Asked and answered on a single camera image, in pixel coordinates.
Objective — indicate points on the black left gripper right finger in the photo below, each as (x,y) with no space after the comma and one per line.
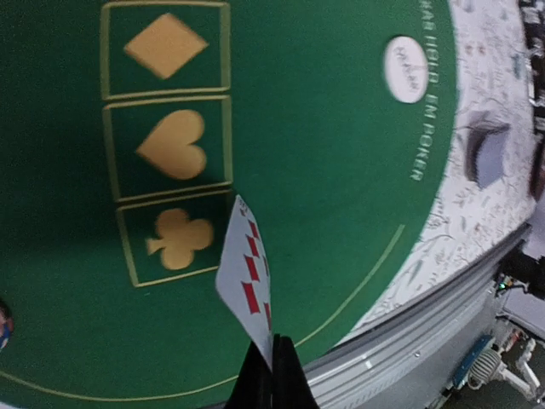
(290,388)

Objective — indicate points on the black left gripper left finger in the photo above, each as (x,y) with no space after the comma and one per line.
(254,386)

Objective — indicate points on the eight of diamonds card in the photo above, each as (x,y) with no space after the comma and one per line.
(243,278)

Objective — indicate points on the poker chip stack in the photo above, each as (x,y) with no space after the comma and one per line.
(6,324)

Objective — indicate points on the blue patterned card deck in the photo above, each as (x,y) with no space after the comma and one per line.
(487,137)

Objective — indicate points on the white dealer button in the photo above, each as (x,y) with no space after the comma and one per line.
(405,69)

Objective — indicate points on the round green poker mat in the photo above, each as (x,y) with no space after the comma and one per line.
(128,128)

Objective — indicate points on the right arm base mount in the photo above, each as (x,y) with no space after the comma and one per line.
(518,270)

